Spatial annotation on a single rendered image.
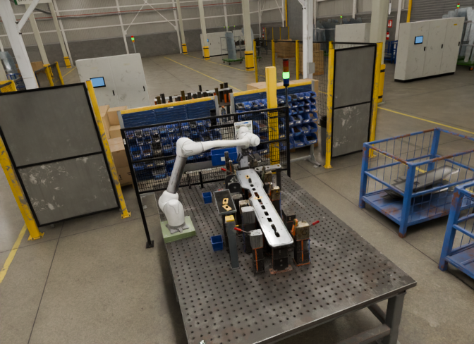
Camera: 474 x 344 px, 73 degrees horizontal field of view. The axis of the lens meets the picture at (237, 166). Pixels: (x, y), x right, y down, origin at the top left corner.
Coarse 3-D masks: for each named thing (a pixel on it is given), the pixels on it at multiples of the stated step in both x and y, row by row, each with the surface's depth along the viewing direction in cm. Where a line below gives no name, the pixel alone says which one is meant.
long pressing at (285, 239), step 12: (252, 168) 355; (240, 180) 329; (252, 180) 327; (252, 192) 303; (264, 192) 302; (252, 204) 283; (264, 204) 282; (264, 216) 265; (276, 216) 263; (264, 228) 249; (276, 228) 248; (276, 240) 234; (288, 240) 233
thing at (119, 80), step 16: (80, 64) 811; (96, 64) 822; (112, 64) 834; (128, 64) 846; (80, 80) 824; (96, 80) 833; (112, 80) 848; (128, 80) 860; (144, 80) 873; (96, 96) 848; (112, 96) 861; (128, 96) 874; (144, 96) 887
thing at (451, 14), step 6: (450, 12) 1366; (456, 12) 1354; (462, 12) 1362; (468, 12) 1381; (468, 18) 1384; (468, 24) 1386; (468, 30) 1389; (462, 36) 1388; (468, 36) 1407; (462, 48) 1425; (462, 54) 1428
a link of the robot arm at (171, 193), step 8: (176, 144) 307; (176, 152) 304; (176, 160) 305; (184, 160) 305; (176, 168) 305; (176, 176) 306; (176, 184) 308; (168, 192) 309; (176, 192) 313; (160, 200) 313; (168, 200) 306; (160, 208) 313
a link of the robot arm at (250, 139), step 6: (246, 138) 300; (252, 138) 298; (258, 138) 299; (204, 144) 294; (210, 144) 298; (216, 144) 299; (222, 144) 299; (228, 144) 299; (234, 144) 298; (240, 144) 298; (246, 144) 301; (252, 144) 299; (258, 144) 300; (204, 150) 295
